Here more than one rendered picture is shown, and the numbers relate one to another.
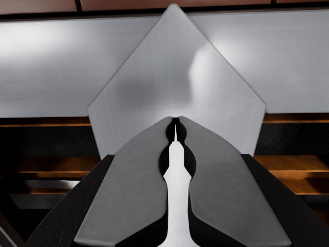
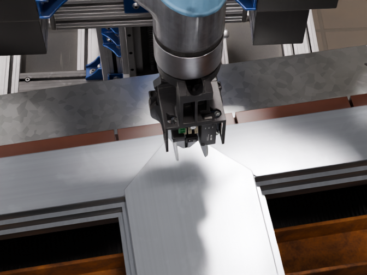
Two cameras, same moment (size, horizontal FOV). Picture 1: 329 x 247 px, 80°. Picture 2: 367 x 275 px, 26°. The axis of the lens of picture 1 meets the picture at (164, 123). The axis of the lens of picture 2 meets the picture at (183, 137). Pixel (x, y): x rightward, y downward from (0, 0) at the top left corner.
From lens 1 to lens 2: 100 cm
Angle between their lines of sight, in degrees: 64
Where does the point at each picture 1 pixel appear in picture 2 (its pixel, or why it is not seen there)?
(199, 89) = (203, 166)
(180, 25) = not seen: hidden behind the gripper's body
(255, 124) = (250, 185)
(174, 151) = (194, 217)
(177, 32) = not seen: hidden behind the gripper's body
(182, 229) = not seen: outside the picture
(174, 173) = (199, 241)
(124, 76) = (151, 164)
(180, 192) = (211, 265)
